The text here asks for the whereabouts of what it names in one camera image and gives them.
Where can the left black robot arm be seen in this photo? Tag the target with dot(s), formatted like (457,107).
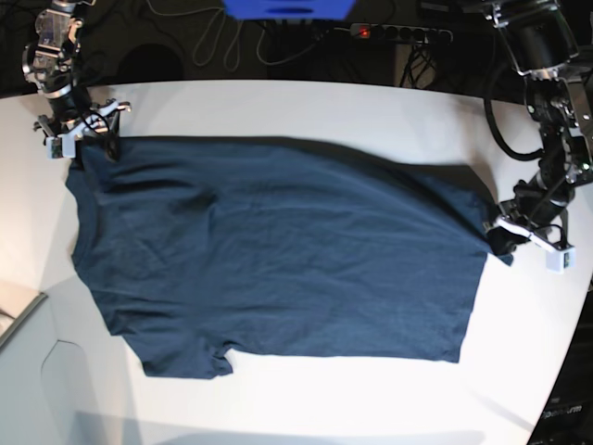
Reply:
(541,48)

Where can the right gripper body with mount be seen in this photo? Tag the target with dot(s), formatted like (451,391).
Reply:
(63,139)

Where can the dark blue t-shirt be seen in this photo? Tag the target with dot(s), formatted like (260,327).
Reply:
(191,248)

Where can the blue plastic bin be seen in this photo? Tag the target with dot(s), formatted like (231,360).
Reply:
(288,9)

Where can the left gripper body with mount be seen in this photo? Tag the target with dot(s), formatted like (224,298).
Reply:
(549,236)

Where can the black power strip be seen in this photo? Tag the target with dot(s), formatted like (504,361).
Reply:
(401,34)

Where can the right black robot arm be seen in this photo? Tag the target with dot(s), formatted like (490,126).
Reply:
(51,64)

